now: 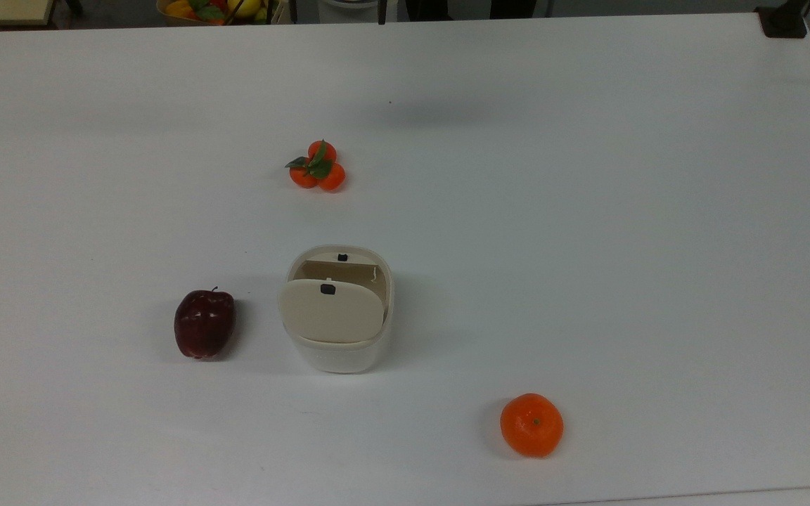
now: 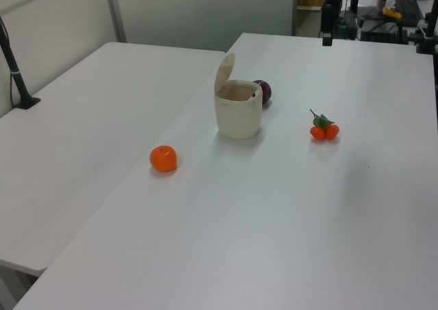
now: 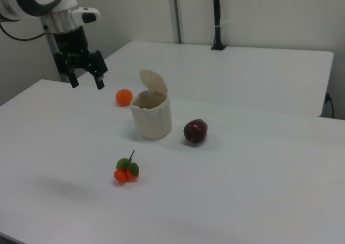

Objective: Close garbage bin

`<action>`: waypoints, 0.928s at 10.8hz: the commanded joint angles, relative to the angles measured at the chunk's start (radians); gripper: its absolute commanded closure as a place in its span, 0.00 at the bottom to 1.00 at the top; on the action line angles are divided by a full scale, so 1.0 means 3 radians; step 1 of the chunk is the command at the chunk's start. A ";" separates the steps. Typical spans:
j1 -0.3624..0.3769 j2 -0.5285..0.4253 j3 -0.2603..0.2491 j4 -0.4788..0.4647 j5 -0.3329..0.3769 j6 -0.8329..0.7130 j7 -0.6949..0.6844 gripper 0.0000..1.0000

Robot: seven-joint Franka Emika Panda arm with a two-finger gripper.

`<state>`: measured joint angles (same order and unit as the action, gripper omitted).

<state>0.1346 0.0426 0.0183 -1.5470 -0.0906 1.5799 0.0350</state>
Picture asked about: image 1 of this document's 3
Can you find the white plastic garbage bin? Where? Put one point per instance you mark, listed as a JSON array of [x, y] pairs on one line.
[[338, 351]]

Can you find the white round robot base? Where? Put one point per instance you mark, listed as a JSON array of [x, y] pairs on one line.
[[349, 8]]

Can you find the small mandarin cluster with leaves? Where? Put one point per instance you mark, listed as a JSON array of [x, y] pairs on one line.
[[318, 171]]

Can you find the large orange mandarin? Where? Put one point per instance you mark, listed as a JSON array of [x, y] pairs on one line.
[[531, 426]]

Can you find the dark red apple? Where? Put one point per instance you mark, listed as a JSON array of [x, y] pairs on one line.
[[202, 325]]

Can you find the basket of mixed fruit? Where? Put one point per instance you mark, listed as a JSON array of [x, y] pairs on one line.
[[219, 10]]

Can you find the black table clamp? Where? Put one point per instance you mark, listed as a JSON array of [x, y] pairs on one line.
[[783, 21]]

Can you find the light wooden board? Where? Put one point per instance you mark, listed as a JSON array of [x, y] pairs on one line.
[[1, 10]]

